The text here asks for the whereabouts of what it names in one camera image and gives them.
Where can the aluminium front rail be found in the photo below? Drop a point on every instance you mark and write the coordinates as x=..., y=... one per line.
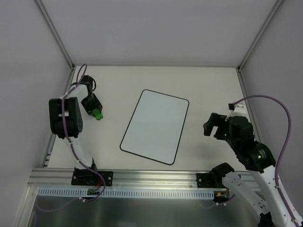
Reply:
x=123, y=179

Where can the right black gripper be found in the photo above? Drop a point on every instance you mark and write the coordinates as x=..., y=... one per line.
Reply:
x=219, y=127

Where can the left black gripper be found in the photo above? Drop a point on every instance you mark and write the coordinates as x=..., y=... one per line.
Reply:
x=93, y=108

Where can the white whiteboard black frame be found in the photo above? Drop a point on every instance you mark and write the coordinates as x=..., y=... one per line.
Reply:
x=155, y=128

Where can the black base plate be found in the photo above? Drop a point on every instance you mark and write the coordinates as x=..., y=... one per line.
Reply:
x=84, y=177
x=203, y=180

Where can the left aluminium frame post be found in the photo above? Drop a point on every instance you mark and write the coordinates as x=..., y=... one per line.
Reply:
x=49, y=23

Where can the aluminium frame post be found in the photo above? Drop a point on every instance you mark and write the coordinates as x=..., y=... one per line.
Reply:
x=266, y=23
x=49, y=23

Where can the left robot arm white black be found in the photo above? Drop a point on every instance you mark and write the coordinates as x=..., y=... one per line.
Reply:
x=66, y=121

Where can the right aluminium frame post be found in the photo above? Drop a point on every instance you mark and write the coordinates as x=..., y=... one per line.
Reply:
x=266, y=23

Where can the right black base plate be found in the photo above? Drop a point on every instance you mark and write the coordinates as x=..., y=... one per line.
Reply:
x=203, y=180

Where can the green whiteboard eraser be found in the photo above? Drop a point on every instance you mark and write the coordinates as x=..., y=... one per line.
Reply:
x=97, y=114

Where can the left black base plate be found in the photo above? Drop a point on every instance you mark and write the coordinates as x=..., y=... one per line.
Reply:
x=84, y=177

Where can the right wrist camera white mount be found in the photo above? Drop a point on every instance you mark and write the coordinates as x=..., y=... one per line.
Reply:
x=237, y=110

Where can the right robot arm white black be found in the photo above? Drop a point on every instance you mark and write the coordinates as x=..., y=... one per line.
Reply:
x=273, y=208

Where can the white slotted cable duct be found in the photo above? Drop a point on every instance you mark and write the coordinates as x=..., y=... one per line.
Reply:
x=127, y=193

